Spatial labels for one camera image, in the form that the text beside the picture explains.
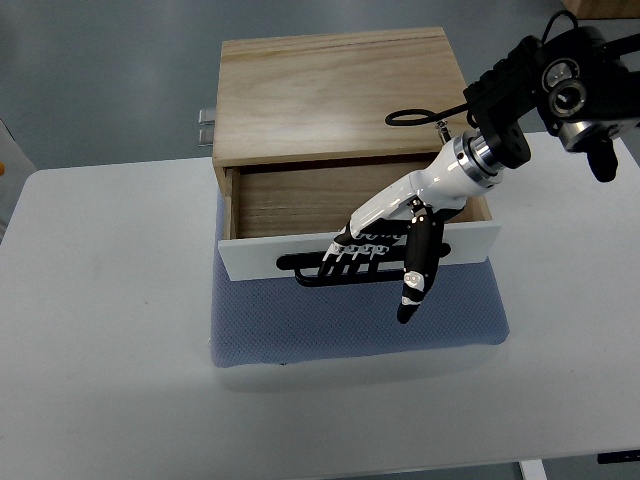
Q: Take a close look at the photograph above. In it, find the grey metal bracket lower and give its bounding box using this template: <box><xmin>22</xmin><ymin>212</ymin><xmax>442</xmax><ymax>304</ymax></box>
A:
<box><xmin>198</xmin><ymin>125</ymin><xmax>214</xmax><ymax>147</ymax></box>

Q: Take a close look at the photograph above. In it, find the black table control panel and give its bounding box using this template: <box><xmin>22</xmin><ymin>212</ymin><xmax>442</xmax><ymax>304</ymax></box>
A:
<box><xmin>597</xmin><ymin>450</ymin><xmax>640</xmax><ymax>465</ymax></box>

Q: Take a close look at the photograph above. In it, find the grey metal bracket upper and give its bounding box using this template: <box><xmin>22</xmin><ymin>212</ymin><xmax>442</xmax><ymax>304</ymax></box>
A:
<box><xmin>198</xmin><ymin>108</ymin><xmax>216</xmax><ymax>125</ymax></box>

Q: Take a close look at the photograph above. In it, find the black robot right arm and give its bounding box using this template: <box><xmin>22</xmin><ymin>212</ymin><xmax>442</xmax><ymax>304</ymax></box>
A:
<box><xmin>463</xmin><ymin>27</ymin><xmax>639</xmax><ymax>183</ymax></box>

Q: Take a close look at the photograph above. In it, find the cardboard box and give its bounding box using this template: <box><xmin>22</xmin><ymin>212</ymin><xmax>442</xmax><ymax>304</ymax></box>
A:
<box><xmin>562</xmin><ymin>0</ymin><xmax>640</xmax><ymax>20</ymax></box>

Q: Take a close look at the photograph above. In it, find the grey metal bracket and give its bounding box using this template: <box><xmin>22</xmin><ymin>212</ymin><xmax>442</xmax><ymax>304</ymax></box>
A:
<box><xmin>198</xmin><ymin>108</ymin><xmax>216</xmax><ymax>125</ymax></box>
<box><xmin>198</xmin><ymin>125</ymin><xmax>214</xmax><ymax>147</ymax></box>

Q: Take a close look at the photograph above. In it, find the white table leg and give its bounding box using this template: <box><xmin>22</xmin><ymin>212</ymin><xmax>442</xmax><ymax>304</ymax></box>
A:
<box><xmin>519</xmin><ymin>459</ymin><xmax>548</xmax><ymax>480</ymax></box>

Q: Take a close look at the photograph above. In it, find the black drawer handle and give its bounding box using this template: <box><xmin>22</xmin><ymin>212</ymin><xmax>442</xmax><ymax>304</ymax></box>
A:
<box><xmin>275</xmin><ymin>244</ymin><xmax>451</xmax><ymax>288</ymax></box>

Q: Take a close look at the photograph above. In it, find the blue grey mesh cushion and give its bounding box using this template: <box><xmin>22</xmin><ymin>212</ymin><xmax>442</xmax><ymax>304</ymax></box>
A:
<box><xmin>209</xmin><ymin>197</ymin><xmax>512</xmax><ymax>369</ymax></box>

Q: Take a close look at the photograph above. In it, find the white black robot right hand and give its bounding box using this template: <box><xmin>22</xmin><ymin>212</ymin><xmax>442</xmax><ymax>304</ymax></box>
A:
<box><xmin>318</xmin><ymin>131</ymin><xmax>504</xmax><ymax>324</ymax></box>

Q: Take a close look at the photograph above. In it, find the wooden drawer cabinet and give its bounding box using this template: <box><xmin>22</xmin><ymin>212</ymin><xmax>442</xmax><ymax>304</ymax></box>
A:
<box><xmin>212</xmin><ymin>26</ymin><xmax>494</xmax><ymax>191</ymax></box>

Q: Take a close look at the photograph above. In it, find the white drawer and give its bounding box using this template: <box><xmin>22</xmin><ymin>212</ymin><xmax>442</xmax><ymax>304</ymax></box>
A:
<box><xmin>217</xmin><ymin>152</ymin><xmax>502</xmax><ymax>282</ymax></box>

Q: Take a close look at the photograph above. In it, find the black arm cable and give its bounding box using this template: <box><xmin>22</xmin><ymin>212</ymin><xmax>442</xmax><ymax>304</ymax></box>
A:
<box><xmin>384</xmin><ymin>9</ymin><xmax>581</xmax><ymax>127</ymax></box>

